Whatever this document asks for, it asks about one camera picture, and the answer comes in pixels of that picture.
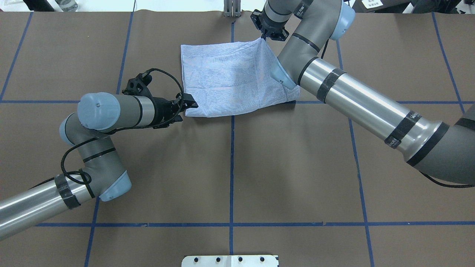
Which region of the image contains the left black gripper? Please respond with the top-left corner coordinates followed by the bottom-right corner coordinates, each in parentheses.
top-left (153, 93), bottom-right (199, 129)

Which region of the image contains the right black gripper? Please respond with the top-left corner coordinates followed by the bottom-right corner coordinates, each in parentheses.
top-left (250, 11), bottom-right (289, 41)

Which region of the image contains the light blue striped shirt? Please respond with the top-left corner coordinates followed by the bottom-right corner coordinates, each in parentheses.
top-left (180, 38), bottom-right (300, 117)

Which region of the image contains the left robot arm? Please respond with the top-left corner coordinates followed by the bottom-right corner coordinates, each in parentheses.
top-left (1, 92), bottom-right (198, 240)

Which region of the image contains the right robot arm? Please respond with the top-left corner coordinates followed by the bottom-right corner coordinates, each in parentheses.
top-left (250, 0), bottom-right (475, 188)

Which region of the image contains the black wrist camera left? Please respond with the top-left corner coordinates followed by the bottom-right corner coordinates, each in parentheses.
top-left (121, 73), bottom-right (153, 98)

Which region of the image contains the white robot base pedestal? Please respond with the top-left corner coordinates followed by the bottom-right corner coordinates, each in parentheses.
top-left (181, 255), bottom-right (279, 267)

